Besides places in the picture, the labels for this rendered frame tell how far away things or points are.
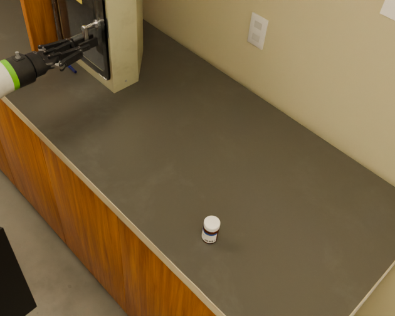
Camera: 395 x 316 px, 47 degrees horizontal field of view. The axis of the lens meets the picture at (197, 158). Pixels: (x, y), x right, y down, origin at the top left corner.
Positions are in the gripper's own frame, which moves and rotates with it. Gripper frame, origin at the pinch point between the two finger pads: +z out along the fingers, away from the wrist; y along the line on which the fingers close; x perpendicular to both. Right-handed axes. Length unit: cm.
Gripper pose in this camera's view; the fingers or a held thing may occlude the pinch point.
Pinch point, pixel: (86, 42)
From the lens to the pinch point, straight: 154.6
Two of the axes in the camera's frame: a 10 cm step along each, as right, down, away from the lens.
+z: 7.1, -4.8, 5.1
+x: -0.8, 6.7, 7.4
